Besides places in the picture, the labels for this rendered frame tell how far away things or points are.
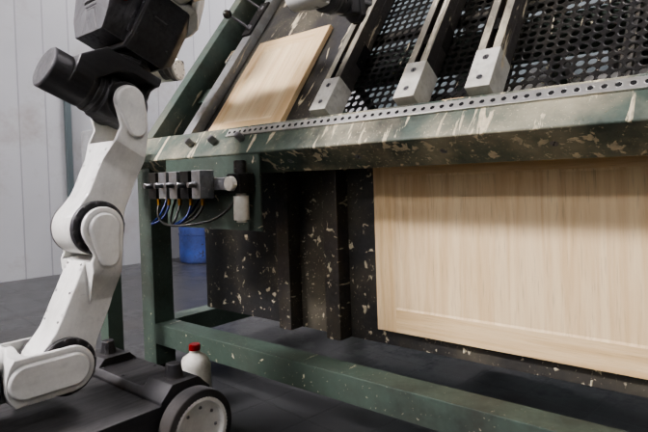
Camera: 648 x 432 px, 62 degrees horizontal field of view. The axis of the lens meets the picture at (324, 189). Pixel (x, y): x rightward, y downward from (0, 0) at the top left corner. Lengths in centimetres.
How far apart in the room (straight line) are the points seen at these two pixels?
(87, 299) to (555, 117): 120
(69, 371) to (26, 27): 392
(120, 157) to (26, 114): 346
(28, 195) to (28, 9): 150
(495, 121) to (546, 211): 32
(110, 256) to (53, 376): 31
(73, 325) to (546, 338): 119
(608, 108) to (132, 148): 115
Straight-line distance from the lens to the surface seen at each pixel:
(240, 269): 219
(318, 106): 158
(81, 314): 155
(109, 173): 155
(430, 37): 155
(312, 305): 194
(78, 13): 173
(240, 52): 229
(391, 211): 166
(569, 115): 119
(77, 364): 152
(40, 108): 502
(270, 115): 183
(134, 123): 156
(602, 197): 142
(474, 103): 130
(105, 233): 150
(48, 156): 500
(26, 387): 148
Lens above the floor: 73
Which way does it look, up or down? 1 degrees down
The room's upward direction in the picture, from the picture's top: 2 degrees counter-clockwise
